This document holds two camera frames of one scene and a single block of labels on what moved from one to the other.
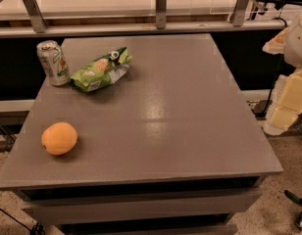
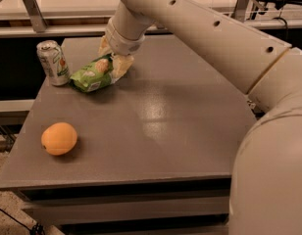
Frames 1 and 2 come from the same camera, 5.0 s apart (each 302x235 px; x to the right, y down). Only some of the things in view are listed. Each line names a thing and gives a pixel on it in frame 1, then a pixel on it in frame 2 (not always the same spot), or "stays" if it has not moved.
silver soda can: (54, 61) stays
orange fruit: (59, 138) stays
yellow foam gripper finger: (276, 45) -> (104, 48)
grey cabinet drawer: (214, 203) stays
